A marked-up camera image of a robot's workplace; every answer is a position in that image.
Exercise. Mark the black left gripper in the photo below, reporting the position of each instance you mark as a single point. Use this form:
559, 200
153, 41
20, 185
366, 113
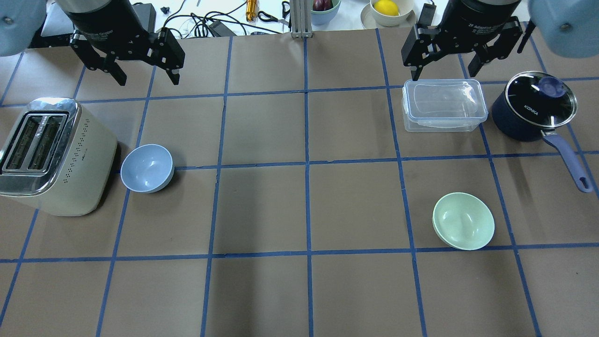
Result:
104, 18

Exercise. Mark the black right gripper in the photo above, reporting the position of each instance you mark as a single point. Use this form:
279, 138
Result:
482, 16

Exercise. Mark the light blue bowl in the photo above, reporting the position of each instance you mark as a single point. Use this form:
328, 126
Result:
147, 169

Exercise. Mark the light green bowl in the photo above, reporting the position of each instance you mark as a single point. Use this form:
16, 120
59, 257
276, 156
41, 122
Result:
463, 221

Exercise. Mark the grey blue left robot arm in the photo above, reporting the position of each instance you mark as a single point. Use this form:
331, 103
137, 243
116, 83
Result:
20, 20

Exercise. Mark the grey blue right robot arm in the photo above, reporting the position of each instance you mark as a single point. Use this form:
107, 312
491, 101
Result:
569, 27

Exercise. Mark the cream bowl on saucer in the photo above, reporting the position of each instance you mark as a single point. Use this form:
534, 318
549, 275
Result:
370, 19

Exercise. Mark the blue bowl with eggplant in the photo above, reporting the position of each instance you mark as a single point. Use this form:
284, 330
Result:
323, 11

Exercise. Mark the black power brick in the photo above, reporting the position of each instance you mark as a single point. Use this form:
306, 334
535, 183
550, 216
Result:
427, 14

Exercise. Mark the clear plastic lidded container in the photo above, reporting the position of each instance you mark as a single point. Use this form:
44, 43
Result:
443, 105

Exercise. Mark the yellow lemon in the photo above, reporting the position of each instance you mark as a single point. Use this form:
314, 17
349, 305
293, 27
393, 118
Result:
387, 7

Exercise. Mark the black power adapter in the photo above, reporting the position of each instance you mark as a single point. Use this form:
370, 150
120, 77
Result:
219, 29

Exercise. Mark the dark blue saucepan with lid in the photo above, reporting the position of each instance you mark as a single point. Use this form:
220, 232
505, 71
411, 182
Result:
531, 107

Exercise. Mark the cream and chrome toaster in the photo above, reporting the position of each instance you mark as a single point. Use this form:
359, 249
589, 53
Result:
57, 158

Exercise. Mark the orange handled tool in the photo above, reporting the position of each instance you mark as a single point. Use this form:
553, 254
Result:
251, 10

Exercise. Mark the aluminium extrusion post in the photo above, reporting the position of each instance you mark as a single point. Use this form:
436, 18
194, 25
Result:
301, 18

